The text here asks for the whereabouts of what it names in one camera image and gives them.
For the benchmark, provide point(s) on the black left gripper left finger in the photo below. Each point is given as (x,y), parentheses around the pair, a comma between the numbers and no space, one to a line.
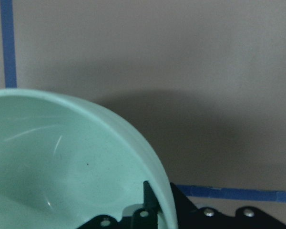
(145,217)

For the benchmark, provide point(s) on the green bowl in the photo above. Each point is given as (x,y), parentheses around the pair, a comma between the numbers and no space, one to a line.
(65,160)

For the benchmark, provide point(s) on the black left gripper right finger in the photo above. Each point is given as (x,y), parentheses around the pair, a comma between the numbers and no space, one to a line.
(189,216)

